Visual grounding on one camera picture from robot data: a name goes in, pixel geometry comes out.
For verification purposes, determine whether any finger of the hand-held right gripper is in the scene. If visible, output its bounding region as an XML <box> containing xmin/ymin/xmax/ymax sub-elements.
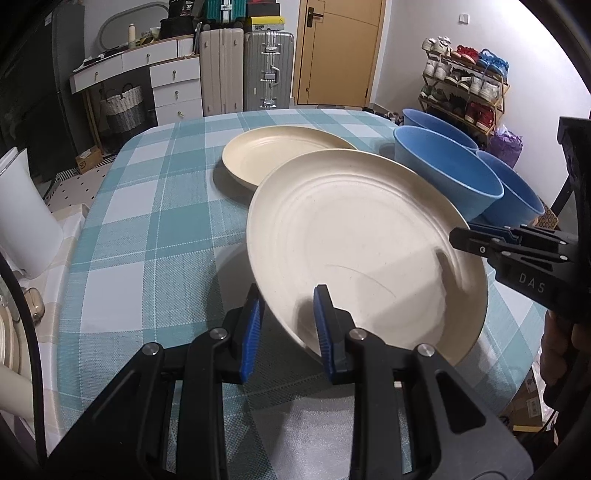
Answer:
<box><xmin>468</xmin><ymin>222</ymin><xmax>526</xmax><ymax>233</ymax></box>
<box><xmin>449</xmin><ymin>224</ymin><xmax>579</xmax><ymax>274</ymax></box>

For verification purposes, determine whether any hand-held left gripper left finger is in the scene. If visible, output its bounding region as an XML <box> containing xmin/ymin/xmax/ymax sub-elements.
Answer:
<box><xmin>46</xmin><ymin>282</ymin><xmax>266</xmax><ymax>480</ymax></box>

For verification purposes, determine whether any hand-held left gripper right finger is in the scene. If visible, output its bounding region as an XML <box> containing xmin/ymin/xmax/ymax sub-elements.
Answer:
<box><xmin>313</xmin><ymin>284</ymin><xmax>536</xmax><ymax>480</ymax></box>

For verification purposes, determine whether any blue bowl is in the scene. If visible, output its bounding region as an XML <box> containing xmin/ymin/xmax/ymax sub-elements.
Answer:
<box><xmin>475</xmin><ymin>150</ymin><xmax>546</xmax><ymax>228</ymax></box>
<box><xmin>401</xmin><ymin>108</ymin><xmax>479</xmax><ymax>152</ymax></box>
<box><xmin>392</xmin><ymin>126</ymin><xmax>505</xmax><ymax>222</ymax></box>

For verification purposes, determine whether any cream round plate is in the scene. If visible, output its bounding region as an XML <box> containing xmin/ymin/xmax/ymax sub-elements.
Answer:
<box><xmin>222</xmin><ymin>126</ymin><xmax>360</xmax><ymax>192</ymax></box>
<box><xmin>246</xmin><ymin>148</ymin><xmax>490</xmax><ymax>368</ymax></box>

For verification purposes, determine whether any person's right hand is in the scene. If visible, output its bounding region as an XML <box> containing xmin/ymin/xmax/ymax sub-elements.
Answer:
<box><xmin>541</xmin><ymin>310</ymin><xmax>591</xmax><ymax>386</ymax></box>

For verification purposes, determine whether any brown patterned doormat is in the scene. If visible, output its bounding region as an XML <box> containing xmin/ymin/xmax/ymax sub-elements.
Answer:
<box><xmin>532</xmin><ymin>204</ymin><xmax>561</xmax><ymax>230</ymax></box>

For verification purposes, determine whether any purple plastic bag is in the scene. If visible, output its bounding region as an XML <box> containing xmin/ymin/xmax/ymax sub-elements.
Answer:
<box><xmin>488</xmin><ymin>127</ymin><xmax>524</xmax><ymax>169</ymax></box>

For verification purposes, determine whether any shoe rack with shoes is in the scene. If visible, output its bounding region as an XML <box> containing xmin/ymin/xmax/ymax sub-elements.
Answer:
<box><xmin>421</xmin><ymin>37</ymin><xmax>509</xmax><ymax>131</ymax></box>

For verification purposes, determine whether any wooden shoe rack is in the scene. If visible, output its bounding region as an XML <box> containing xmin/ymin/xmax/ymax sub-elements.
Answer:
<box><xmin>418</xmin><ymin>46</ymin><xmax>511</xmax><ymax>139</ymax></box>

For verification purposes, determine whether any brown cardboard box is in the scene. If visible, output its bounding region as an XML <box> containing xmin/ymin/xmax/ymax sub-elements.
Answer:
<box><xmin>501</xmin><ymin>364</ymin><xmax>555</xmax><ymax>432</ymax></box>

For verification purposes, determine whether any black white patterned rug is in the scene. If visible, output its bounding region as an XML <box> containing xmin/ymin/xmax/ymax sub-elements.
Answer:
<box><xmin>44</xmin><ymin>154</ymin><xmax>117</xmax><ymax>214</ymax></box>

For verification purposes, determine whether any tan wooden door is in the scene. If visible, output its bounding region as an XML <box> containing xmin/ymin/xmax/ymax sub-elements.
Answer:
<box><xmin>292</xmin><ymin>0</ymin><xmax>386</xmax><ymax>108</ymax></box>

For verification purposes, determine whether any small cardboard box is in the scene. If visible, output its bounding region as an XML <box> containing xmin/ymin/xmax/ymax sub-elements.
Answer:
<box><xmin>75</xmin><ymin>145</ymin><xmax>105</xmax><ymax>174</ymax></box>

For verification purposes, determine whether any cream plastic chair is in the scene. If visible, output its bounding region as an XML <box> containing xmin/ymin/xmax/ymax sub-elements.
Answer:
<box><xmin>0</xmin><ymin>286</ymin><xmax>46</xmax><ymax>418</ymax></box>

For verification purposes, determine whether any white drawer dresser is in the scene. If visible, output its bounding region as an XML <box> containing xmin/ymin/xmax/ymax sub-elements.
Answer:
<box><xmin>69</xmin><ymin>37</ymin><xmax>204</xmax><ymax>126</ymax></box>

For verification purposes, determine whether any white bin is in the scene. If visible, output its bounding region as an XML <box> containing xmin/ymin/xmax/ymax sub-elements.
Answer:
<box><xmin>0</xmin><ymin>147</ymin><xmax>63</xmax><ymax>278</ymax></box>

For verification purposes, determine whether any woven laundry basket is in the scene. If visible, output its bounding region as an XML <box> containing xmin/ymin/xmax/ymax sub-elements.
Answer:
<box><xmin>100</xmin><ymin>84</ymin><xmax>146</xmax><ymax>137</ymax></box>

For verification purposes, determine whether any silver suitcase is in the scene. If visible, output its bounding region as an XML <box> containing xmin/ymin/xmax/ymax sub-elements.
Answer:
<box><xmin>243</xmin><ymin>31</ymin><xmax>295</xmax><ymax>112</ymax></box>

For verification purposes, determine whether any beige suitcase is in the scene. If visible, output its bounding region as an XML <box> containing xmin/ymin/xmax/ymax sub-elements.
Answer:
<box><xmin>199</xmin><ymin>28</ymin><xmax>245</xmax><ymax>117</ymax></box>

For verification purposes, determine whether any dark grey refrigerator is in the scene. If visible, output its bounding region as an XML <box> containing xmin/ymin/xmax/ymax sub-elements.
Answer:
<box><xmin>0</xmin><ymin>7</ymin><xmax>100</xmax><ymax>183</ymax></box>

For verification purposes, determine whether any yellow black shoe box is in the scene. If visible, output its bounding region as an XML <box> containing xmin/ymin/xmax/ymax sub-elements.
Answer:
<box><xmin>245</xmin><ymin>16</ymin><xmax>284</xmax><ymax>33</ymax></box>

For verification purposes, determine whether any red black shoe box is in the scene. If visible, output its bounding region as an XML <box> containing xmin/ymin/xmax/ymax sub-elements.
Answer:
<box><xmin>247</xmin><ymin>0</ymin><xmax>283</xmax><ymax>18</ymax></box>

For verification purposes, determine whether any black bag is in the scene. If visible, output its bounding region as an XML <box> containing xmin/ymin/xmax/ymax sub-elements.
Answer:
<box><xmin>167</xmin><ymin>0</ymin><xmax>201</xmax><ymax>38</ymax></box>

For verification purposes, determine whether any teal suitcase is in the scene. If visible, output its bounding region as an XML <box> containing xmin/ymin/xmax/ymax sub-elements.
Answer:
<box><xmin>203</xmin><ymin>0</ymin><xmax>246</xmax><ymax>27</ymax></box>

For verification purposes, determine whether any oval mirror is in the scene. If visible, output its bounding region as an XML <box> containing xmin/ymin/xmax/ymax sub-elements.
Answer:
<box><xmin>99</xmin><ymin>2</ymin><xmax>171</xmax><ymax>51</ymax></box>

